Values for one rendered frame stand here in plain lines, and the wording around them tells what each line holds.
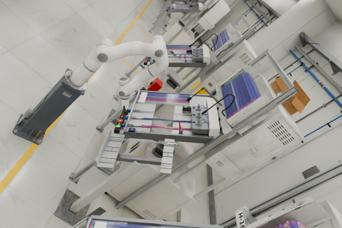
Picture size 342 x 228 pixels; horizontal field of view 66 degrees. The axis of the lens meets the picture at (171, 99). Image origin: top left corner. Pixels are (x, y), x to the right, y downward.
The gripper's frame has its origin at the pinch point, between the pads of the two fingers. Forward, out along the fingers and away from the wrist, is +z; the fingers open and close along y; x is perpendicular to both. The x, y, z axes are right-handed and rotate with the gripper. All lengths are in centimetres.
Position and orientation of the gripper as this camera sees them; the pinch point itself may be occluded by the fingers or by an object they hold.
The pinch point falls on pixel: (125, 112)
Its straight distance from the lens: 228.0
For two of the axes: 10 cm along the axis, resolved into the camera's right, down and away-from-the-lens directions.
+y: -0.7, 5.0, -8.6
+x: 10.0, 0.6, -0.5
